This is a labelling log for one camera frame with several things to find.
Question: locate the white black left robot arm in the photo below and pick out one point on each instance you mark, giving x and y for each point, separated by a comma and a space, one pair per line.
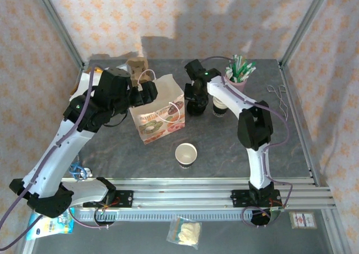
56, 153

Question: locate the small white plug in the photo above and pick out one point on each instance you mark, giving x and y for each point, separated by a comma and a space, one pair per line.
88, 172

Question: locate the paper coffee cup black sleeve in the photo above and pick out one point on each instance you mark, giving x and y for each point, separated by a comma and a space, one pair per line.
185, 153

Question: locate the pink straw holder cup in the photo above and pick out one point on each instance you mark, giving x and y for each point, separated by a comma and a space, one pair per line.
238, 87

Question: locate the black cup lid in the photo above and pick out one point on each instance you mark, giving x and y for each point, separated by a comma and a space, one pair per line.
190, 111

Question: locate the blue white snack packet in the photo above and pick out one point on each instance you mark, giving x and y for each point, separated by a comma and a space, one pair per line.
56, 226

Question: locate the aluminium frame post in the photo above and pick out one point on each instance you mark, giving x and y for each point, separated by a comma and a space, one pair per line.
62, 29
304, 24

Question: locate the stack of paper cups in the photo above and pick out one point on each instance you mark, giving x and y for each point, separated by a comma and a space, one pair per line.
218, 109

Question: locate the white paper napkin stack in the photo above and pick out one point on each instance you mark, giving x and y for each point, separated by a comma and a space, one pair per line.
84, 83

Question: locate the green white wrapped straw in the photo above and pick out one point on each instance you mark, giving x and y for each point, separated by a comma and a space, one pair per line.
241, 67
246, 75
250, 69
235, 66
229, 73

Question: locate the brown pulp cup carrier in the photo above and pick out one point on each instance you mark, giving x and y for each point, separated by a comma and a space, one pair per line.
136, 66

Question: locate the aluminium table side rail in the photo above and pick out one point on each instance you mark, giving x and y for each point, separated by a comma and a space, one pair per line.
301, 130

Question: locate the small brown framed card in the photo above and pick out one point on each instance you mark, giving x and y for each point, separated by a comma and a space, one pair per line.
303, 219

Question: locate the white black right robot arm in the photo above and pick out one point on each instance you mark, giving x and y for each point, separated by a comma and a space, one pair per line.
258, 167

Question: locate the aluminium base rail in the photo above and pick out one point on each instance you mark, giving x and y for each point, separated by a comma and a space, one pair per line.
182, 193

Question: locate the clear bag of crackers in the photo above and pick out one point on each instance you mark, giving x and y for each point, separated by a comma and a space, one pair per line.
186, 231

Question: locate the white donut print paper bag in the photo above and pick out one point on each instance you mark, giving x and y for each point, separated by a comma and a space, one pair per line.
162, 97

